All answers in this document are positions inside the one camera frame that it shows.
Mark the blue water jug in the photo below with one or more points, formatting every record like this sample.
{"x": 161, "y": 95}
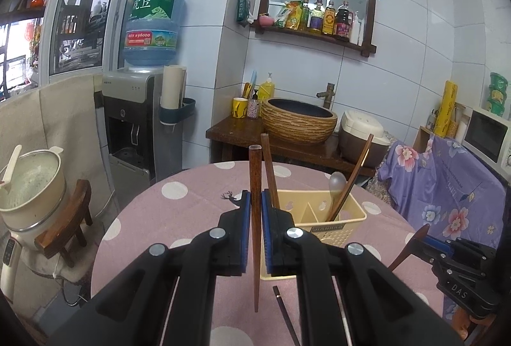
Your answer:
{"x": 153, "y": 26}

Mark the brown and white rice cooker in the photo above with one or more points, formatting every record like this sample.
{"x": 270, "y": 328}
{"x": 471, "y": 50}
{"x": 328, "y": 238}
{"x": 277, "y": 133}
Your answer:
{"x": 359, "y": 134}

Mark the floral patterned cup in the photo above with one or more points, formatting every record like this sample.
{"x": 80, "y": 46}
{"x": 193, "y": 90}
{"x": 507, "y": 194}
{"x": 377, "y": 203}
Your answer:
{"x": 254, "y": 109}

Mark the white appliance with display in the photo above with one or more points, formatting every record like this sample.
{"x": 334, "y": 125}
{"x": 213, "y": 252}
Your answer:
{"x": 8, "y": 262}

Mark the thin brown wooden chopstick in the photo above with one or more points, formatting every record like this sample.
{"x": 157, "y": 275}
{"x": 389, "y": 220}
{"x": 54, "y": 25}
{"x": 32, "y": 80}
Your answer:
{"x": 405, "y": 252}
{"x": 359, "y": 162}

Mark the small clear bottle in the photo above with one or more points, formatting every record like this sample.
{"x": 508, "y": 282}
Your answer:
{"x": 432, "y": 121}

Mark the green hanging packet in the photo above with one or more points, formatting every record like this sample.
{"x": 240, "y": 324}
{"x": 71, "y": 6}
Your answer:
{"x": 242, "y": 6}

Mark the woven pattern sink basin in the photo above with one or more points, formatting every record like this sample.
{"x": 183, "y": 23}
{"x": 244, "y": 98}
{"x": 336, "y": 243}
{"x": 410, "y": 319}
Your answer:
{"x": 297, "y": 124}

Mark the dark wooden washstand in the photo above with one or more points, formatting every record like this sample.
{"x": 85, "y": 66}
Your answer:
{"x": 235, "y": 134}

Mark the glass window with frame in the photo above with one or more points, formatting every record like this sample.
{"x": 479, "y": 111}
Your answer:
{"x": 92, "y": 10}

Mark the thick reddish-brown wooden chopstick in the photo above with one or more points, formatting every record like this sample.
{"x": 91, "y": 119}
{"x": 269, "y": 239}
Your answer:
{"x": 269, "y": 170}
{"x": 255, "y": 178}

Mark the yellow mug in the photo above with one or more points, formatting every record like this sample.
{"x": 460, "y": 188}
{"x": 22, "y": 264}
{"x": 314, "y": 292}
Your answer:
{"x": 239, "y": 108}

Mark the translucent plastic spoon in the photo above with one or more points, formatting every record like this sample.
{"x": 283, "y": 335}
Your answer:
{"x": 336, "y": 184}

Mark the cream paper cup stack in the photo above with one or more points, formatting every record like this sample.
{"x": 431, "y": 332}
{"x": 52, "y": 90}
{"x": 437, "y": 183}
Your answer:
{"x": 172, "y": 86}

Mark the green glass bottle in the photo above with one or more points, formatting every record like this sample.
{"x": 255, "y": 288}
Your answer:
{"x": 305, "y": 14}

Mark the dark soy sauce bottle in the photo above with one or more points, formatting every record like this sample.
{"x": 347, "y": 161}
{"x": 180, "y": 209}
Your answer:
{"x": 342, "y": 24}

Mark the bronze faucet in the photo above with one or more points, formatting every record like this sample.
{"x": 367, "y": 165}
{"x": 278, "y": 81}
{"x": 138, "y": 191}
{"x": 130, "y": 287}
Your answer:
{"x": 329, "y": 94}

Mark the cream electric cooking pot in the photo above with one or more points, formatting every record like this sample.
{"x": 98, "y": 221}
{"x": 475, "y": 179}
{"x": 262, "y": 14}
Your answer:
{"x": 36, "y": 190}

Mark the stack of green noodle cups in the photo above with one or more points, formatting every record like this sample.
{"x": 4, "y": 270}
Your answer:
{"x": 497, "y": 94}

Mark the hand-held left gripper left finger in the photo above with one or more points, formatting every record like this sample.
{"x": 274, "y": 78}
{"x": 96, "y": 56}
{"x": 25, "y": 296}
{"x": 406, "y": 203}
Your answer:
{"x": 246, "y": 222}

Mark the small wooden box shelf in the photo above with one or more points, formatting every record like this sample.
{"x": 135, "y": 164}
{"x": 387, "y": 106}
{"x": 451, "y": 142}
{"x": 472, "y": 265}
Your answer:
{"x": 422, "y": 138}

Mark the grey water dispenser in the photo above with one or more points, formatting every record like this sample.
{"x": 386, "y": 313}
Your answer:
{"x": 127, "y": 122}

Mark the yellow foil roll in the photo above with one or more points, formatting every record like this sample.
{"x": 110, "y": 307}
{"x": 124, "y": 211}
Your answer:
{"x": 445, "y": 110}

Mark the white microwave oven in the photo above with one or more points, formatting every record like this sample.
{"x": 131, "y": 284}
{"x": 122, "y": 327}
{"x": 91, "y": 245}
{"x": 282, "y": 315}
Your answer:
{"x": 485, "y": 138}

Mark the white plastic bottle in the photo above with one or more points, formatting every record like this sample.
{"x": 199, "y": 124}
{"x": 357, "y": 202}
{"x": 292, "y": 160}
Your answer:
{"x": 356, "y": 30}

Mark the beige cloth cover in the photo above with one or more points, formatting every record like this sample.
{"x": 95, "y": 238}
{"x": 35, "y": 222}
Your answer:
{"x": 72, "y": 110}

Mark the dark blue banded chopstick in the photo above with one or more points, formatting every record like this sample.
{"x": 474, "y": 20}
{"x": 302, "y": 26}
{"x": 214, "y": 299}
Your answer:
{"x": 285, "y": 314}

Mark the yellow refill pouch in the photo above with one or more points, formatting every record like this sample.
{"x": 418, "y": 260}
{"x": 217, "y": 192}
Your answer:
{"x": 290, "y": 15}

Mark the pink bowl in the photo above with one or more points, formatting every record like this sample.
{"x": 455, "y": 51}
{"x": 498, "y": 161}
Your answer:
{"x": 266, "y": 21}

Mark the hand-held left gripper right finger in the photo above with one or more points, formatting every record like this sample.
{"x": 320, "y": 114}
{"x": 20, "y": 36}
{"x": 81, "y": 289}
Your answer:
{"x": 266, "y": 228}

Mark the white plastic ladle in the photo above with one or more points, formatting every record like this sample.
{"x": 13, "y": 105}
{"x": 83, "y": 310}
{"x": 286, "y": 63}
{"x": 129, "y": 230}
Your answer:
{"x": 11, "y": 166}

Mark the wooden framed mirror shelf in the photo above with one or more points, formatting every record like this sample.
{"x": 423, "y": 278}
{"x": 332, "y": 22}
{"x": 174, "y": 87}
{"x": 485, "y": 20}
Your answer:
{"x": 371, "y": 10}

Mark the cream plastic utensil holder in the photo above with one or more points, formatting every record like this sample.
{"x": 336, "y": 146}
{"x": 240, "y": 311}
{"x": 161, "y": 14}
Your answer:
{"x": 343, "y": 228}

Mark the pink polka dot tablecloth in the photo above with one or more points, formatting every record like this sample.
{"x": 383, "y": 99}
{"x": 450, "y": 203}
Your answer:
{"x": 159, "y": 218}

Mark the blue cup holder tray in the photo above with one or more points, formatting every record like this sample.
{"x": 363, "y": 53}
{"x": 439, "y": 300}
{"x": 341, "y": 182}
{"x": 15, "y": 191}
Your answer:
{"x": 179, "y": 113}

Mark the purple floral cloth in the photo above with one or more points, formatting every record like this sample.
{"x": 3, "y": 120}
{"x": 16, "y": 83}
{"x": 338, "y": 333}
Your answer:
{"x": 439, "y": 186}

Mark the yellow soap pump bottle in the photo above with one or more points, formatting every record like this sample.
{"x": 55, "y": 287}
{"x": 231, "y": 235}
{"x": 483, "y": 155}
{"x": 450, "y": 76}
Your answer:
{"x": 266, "y": 90}

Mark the yellow label sauce bottle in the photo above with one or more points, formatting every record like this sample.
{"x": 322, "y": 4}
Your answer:
{"x": 329, "y": 20}

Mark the purple label sauce bottle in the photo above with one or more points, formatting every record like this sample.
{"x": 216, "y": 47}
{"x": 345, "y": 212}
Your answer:
{"x": 316, "y": 18}

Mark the blue toothbrush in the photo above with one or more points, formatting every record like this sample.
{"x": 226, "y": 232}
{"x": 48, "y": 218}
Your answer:
{"x": 254, "y": 82}

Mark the dark wooden stool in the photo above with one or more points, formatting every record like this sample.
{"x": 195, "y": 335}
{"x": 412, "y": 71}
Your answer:
{"x": 68, "y": 226}

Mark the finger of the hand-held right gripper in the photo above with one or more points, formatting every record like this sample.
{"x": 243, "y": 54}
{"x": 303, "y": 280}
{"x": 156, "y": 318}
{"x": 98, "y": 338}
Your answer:
{"x": 467, "y": 286}
{"x": 459, "y": 250}

